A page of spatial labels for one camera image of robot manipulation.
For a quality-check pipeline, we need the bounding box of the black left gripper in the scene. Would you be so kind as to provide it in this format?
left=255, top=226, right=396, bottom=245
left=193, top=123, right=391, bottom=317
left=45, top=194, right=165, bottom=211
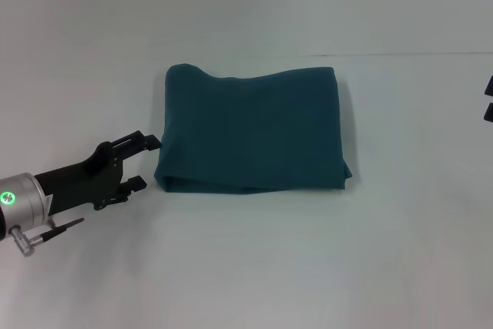
left=33, top=132, right=163, bottom=217

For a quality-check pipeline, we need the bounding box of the teal blue shirt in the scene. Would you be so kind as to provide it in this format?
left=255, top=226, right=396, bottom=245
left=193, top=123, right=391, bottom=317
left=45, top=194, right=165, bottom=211
left=153, top=62, right=354, bottom=196

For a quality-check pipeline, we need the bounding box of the silver knob on left gripper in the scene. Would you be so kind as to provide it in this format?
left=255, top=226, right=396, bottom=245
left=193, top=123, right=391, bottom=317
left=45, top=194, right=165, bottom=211
left=8, top=223, right=42, bottom=258

